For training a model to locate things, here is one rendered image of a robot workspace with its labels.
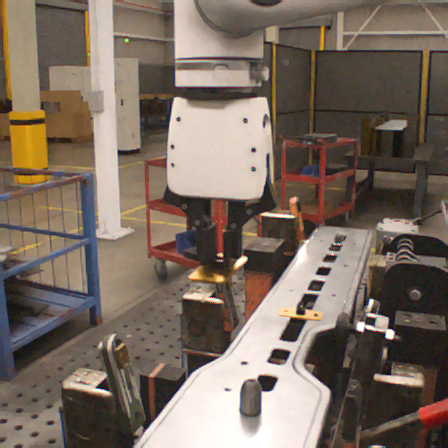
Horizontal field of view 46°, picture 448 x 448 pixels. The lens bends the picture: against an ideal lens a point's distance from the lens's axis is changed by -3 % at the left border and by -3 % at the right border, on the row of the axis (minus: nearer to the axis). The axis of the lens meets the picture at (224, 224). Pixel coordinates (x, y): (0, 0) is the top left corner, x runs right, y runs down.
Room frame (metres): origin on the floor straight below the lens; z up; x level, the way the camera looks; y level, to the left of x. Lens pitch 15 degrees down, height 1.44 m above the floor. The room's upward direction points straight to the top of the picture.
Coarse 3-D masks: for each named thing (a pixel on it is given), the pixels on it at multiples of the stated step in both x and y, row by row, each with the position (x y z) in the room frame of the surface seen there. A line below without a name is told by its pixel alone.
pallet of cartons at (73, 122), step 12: (48, 96) 14.13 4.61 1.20; (60, 96) 13.97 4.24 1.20; (72, 96) 13.86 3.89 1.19; (60, 108) 14.47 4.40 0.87; (72, 108) 13.83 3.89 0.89; (84, 108) 14.31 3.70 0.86; (48, 120) 14.14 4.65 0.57; (60, 120) 13.99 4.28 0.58; (72, 120) 13.84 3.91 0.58; (84, 120) 14.27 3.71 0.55; (48, 132) 14.16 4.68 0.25; (60, 132) 14.00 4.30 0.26; (72, 132) 13.85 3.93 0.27; (84, 132) 14.25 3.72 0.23
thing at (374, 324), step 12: (336, 324) 0.48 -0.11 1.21; (348, 324) 0.48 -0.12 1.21; (360, 324) 0.48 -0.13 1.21; (372, 324) 0.48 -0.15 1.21; (384, 324) 0.47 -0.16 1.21; (336, 336) 0.47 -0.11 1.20; (360, 336) 0.47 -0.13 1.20; (372, 336) 0.46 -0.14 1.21; (384, 336) 0.45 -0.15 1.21; (396, 336) 0.47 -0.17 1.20; (360, 348) 0.46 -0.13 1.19; (372, 348) 0.46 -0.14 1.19; (360, 360) 0.46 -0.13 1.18; (372, 360) 0.46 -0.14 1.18; (360, 372) 0.46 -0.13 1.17; (372, 372) 0.46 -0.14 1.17; (348, 384) 0.47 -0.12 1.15; (360, 384) 0.46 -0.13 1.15; (360, 420) 0.46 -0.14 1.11; (336, 432) 0.47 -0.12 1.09; (336, 444) 0.46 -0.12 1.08
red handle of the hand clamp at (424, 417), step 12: (420, 408) 0.46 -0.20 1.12; (432, 408) 0.45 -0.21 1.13; (444, 408) 0.44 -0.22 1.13; (396, 420) 0.47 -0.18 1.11; (408, 420) 0.45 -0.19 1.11; (420, 420) 0.45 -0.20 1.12; (432, 420) 0.44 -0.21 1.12; (444, 420) 0.44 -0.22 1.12; (360, 432) 0.48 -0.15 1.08; (372, 432) 0.47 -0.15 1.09; (384, 432) 0.46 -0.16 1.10; (396, 432) 0.45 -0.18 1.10; (408, 432) 0.45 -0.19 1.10; (360, 444) 0.47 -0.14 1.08; (372, 444) 0.46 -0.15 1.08
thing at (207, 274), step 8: (216, 256) 0.54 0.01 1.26; (216, 264) 0.52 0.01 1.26; (240, 264) 0.54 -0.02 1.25; (200, 272) 0.51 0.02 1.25; (208, 272) 0.51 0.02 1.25; (216, 272) 0.51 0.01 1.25; (224, 272) 0.51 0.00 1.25; (232, 272) 0.51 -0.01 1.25; (192, 280) 0.50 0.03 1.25; (200, 280) 0.49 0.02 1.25; (208, 280) 0.49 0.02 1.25; (216, 280) 0.49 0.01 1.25; (224, 280) 0.49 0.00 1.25
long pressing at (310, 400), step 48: (288, 288) 1.11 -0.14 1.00; (336, 288) 1.10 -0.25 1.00; (240, 336) 0.88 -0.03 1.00; (192, 384) 0.71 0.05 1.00; (240, 384) 0.71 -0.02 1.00; (288, 384) 0.71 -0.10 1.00; (144, 432) 0.60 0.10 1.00; (192, 432) 0.59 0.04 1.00; (240, 432) 0.59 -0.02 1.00; (288, 432) 0.59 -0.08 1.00
